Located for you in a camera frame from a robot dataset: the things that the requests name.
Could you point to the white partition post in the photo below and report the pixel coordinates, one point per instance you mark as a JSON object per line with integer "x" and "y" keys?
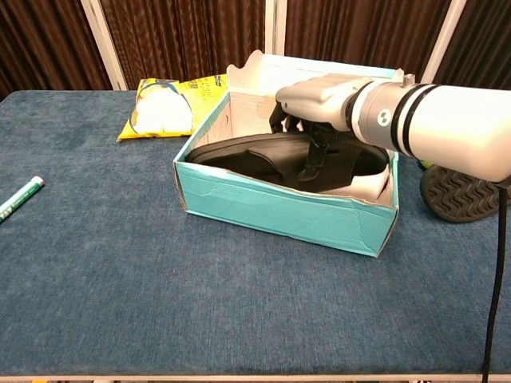
{"x": 104, "y": 44}
{"x": 275, "y": 28}
{"x": 445, "y": 40}

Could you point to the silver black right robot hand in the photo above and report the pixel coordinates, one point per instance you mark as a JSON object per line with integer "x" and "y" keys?
{"x": 319, "y": 103}

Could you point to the black rubber slipper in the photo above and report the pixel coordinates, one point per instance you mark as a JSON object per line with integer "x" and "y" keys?
{"x": 259, "y": 159}
{"x": 455, "y": 199}

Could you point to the yellow snack bag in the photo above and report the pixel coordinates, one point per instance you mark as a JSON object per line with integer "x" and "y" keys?
{"x": 159, "y": 115}

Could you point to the blue fabric table cover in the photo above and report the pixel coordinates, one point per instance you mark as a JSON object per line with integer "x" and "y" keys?
{"x": 120, "y": 279}

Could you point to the light blue shoe box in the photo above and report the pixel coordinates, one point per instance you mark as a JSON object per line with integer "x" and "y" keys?
{"x": 259, "y": 207}

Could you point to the green white marker pen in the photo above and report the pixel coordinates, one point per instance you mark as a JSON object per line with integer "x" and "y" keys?
{"x": 24, "y": 193}

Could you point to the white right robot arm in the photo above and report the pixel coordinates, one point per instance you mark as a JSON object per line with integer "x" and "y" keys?
{"x": 459, "y": 127}

